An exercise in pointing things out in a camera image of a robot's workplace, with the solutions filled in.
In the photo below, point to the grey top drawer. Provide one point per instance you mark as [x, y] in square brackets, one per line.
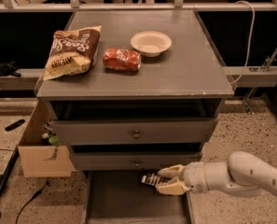
[134, 131]

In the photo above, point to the white paper bowl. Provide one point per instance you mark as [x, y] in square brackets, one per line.
[151, 43]

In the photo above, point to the grey drawer cabinet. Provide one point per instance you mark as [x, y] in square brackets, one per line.
[184, 82]

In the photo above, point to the brown sea salt chip bag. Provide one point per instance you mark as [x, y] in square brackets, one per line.
[72, 52]

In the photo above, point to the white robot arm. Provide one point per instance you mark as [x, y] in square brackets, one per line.
[243, 175]

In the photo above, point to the grey middle drawer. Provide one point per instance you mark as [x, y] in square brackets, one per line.
[130, 160]

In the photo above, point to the cardboard box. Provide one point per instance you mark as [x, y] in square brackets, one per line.
[38, 157]

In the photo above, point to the black object on ledge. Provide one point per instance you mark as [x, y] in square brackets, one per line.
[9, 69]

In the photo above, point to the black marker on floor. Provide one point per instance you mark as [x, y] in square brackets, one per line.
[14, 125]

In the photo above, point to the red soda can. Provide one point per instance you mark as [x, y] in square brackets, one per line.
[122, 59]

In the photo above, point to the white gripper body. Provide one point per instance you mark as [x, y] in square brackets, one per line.
[194, 175]

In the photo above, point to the green bottle in box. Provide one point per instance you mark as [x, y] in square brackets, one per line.
[51, 139]

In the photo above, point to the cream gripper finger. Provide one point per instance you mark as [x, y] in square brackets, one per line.
[174, 186]
[172, 171]

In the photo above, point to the black rxbar chocolate bar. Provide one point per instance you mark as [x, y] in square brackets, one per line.
[153, 179]

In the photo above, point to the grey open bottom drawer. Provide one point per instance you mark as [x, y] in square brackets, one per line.
[118, 197]

